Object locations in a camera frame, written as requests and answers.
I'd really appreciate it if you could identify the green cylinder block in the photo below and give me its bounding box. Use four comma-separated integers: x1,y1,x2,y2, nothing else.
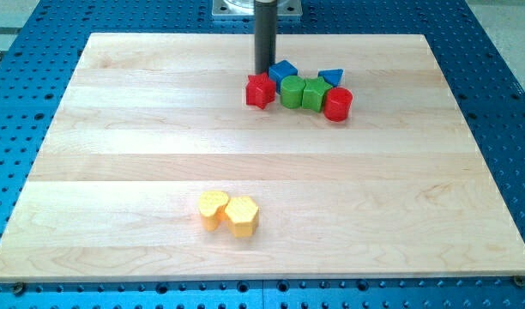
281,76,305,109

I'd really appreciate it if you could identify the blue cube block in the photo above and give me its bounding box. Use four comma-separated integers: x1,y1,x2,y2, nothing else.
268,60,298,94

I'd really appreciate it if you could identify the light wooden board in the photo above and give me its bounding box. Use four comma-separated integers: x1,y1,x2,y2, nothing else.
0,33,525,282

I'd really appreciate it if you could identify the green star block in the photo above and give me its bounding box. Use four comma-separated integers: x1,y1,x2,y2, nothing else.
301,76,332,112

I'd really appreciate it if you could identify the red cylinder block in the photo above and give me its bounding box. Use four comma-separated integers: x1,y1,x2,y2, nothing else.
323,87,353,122

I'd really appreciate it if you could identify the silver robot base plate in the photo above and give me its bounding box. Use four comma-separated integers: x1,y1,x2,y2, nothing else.
211,0,303,20

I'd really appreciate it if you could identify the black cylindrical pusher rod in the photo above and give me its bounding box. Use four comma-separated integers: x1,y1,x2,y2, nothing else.
254,0,277,74

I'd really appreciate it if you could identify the blue triangle block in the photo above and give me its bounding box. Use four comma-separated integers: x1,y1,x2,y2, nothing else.
318,69,344,88

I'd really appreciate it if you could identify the yellow hexagon block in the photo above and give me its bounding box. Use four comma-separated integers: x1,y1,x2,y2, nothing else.
225,196,259,238

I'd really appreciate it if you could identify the red star block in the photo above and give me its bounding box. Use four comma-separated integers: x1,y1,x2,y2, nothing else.
245,72,276,110

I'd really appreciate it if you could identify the yellow heart block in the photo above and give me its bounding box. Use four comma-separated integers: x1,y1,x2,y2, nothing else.
198,191,230,231

